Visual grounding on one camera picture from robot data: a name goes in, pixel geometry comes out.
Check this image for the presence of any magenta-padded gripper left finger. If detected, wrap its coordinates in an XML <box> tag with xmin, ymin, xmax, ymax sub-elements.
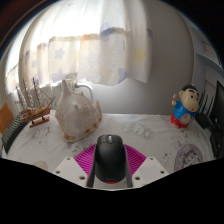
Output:
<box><xmin>53</xmin><ymin>143</ymin><xmax>100</xmax><ymax>189</ymax></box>

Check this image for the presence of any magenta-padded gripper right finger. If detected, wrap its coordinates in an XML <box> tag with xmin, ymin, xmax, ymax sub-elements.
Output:
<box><xmin>123</xmin><ymin>143</ymin><xmax>170</xmax><ymax>189</ymax></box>

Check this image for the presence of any black computer mouse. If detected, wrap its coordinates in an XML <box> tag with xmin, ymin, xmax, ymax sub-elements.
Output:
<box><xmin>94</xmin><ymin>134</ymin><xmax>128</xmax><ymax>185</ymax></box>

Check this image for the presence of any round printed mouse pad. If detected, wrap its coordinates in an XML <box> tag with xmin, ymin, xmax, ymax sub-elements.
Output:
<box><xmin>173</xmin><ymin>143</ymin><xmax>204</xmax><ymax>173</ymax></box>

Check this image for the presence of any white printed tablecloth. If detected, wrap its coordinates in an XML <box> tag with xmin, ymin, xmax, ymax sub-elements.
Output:
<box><xmin>1</xmin><ymin>111</ymin><xmax>216</xmax><ymax>190</ymax></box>

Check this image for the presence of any large white conch shell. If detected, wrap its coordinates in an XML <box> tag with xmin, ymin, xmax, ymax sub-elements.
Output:
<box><xmin>54</xmin><ymin>78</ymin><xmax>103</xmax><ymax>143</ymax></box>

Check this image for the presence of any wooden model sailing ship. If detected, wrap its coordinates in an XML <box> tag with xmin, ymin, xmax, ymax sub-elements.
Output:
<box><xmin>15</xmin><ymin>77</ymin><xmax>57</xmax><ymax>129</ymax></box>

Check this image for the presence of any black keyboard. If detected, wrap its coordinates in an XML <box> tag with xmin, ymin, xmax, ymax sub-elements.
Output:
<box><xmin>0</xmin><ymin>110</ymin><xmax>29</xmax><ymax>154</ymax></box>

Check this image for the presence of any cartoon boy figurine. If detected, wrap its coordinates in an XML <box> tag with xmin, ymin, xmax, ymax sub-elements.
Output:
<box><xmin>170</xmin><ymin>83</ymin><xmax>201</xmax><ymax>130</ymax></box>

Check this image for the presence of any black router with antennas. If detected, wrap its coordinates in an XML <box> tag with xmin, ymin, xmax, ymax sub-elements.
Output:
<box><xmin>194</xmin><ymin>93</ymin><xmax>216</xmax><ymax>129</ymax></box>

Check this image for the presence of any orange wooden chair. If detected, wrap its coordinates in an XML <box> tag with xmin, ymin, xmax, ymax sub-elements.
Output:
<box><xmin>0</xmin><ymin>102</ymin><xmax>15</xmax><ymax>134</ymax></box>

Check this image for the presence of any white curved pipe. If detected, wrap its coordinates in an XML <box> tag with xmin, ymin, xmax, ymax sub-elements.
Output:
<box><xmin>74</xmin><ymin>81</ymin><xmax>96</xmax><ymax>104</ymax></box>

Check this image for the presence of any black computer monitor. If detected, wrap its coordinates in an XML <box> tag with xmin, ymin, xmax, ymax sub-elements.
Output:
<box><xmin>209</xmin><ymin>79</ymin><xmax>224</xmax><ymax>159</ymax></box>

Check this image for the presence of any white star-print curtain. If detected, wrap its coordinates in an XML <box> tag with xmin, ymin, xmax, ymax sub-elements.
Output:
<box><xmin>4</xmin><ymin>0</ymin><xmax>154</xmax><ymax>96</ymax></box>

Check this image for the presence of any white wall shelf unit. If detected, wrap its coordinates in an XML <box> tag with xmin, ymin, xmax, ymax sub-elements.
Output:
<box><xmin>191</xmin><ymin>24</ymin><xmax>224</xmax><ymax>76</ymax></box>

